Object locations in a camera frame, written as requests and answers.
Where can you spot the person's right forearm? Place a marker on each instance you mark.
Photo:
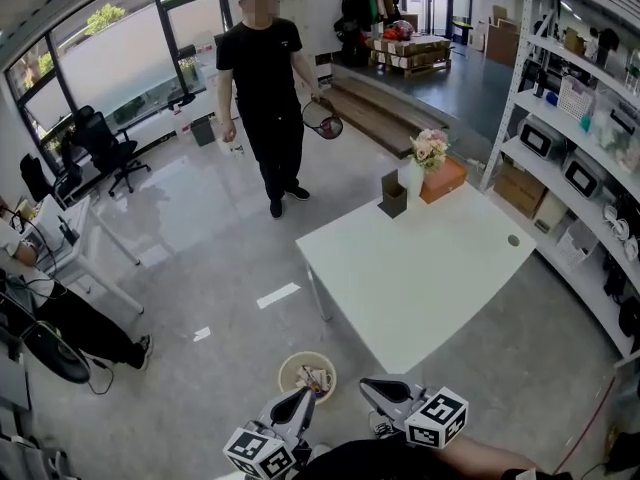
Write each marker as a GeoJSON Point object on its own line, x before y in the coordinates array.
{"type": "Point", "coordinates": [490, 460]}

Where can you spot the stack of cardboard boxes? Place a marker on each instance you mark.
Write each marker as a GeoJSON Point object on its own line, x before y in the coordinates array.
{"type": "Point", "coordinates": [410, 50]}

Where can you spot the black armless chair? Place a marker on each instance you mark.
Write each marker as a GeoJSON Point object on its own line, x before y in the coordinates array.
{"type": "Point", "coordinates": [40, 178]}

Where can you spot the dark grey floor bin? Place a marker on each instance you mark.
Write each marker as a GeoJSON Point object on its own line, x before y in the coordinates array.
{"type": "Point", "coordinates": [202, 130]}

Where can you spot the person's black shirt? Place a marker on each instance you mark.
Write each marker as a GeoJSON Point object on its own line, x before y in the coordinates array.
{"type": "Point", "coordinates": [360, 463]}

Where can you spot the cardboard box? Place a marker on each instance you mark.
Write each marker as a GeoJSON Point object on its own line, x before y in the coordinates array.
{"type": "Point", "coordinates": [520, 188]}

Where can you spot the black mesh basket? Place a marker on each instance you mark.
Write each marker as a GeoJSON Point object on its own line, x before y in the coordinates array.
{"type": "Point", "coordinates": [325, 120]}

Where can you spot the person's left white shoe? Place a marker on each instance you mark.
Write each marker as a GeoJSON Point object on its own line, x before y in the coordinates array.
{"type": "Point", "coordinates": [320, 453]}

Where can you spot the white vase with pink flowers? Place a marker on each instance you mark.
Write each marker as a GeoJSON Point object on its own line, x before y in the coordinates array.
{"type": "Point", "coordinates": [427, 153]}

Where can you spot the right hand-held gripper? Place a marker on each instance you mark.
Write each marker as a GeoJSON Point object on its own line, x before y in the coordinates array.
{"type": "Point", "coordinates": [435, 418]}

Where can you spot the white box appliance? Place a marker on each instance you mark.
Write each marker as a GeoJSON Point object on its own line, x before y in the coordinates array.
{"type": "Point", "coordinates": [582, 175]}
{"type": "Point", "coordinates": [540, 138]}

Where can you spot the large black-framed window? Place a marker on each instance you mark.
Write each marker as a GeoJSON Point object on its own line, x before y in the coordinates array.
{"type": "Point", "coordinates": [125, 53]}

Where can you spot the orange box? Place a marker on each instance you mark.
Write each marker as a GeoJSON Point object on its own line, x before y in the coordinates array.
{"type": "Point", "coordinates": [442, 180]}

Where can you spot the black office chair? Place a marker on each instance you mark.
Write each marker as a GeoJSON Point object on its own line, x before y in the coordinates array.
{"type": "Point", "coordinates": [105, 153]}

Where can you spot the white metal shelf unit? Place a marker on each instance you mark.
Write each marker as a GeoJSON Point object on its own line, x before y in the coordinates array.
{"type": "Point", "coordinates": [540, 103]}

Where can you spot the small white desk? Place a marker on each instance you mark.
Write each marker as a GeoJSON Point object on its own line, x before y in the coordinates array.
{"type": "Point", "coordinates": [75, 248]}

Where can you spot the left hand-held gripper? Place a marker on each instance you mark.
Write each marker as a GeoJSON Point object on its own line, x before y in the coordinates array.
{"type": "Point", "coordinates": [260, 450]}

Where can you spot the wooden steps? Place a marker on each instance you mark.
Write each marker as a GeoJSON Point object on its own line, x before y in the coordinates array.
{"type": "Point", "coordinates": [380, 113]}

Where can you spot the brown pen holder box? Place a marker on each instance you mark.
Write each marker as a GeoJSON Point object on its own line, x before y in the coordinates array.
{"type": "Point", "coordinates": [395, 198]}

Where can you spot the dark green round seat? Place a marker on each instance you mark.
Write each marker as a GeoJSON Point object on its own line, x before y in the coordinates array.
{"type": "Point", "coordinates": [55, 353]}

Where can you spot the white mesh basket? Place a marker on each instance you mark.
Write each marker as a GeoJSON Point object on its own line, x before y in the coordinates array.
{"type": "Point", "coordinates": [575, 245]}
{"type": "Point", "coordinates": [575, 98]}

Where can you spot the beige waste bin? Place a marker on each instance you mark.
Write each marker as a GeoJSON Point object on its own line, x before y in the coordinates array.
{"type": "Point", "coordinates": [290, 368]}

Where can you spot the white paper bag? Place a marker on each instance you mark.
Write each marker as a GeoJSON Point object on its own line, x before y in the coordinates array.
{"type": "Point", "coordinates": [322, 380]}

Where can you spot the person's right white shoe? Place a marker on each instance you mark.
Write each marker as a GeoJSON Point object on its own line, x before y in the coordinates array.
{"type": "Point", "coordinates": [382, 425]}

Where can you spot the person's white shoe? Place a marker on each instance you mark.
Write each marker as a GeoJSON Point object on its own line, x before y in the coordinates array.
{"type": "Point", "coordinates": [382, 425]}
{"type": "Point", "coordinates": [320, 453]}

